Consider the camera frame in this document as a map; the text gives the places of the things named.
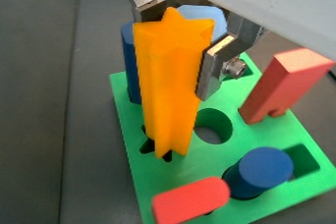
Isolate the green shape sorting board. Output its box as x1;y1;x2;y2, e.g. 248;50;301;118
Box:
110;55;336;224

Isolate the red rounded block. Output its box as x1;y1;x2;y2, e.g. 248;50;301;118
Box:
152;177;229;224

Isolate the red arch block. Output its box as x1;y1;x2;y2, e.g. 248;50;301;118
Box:
238;48;334;124

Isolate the dark blue cylinder block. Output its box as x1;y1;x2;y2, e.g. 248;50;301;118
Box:
221;147;294;200

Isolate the yellow star prism block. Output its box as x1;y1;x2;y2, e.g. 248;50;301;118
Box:
133;8;213;157

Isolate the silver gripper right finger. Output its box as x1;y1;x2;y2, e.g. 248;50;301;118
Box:
196;13;266;100

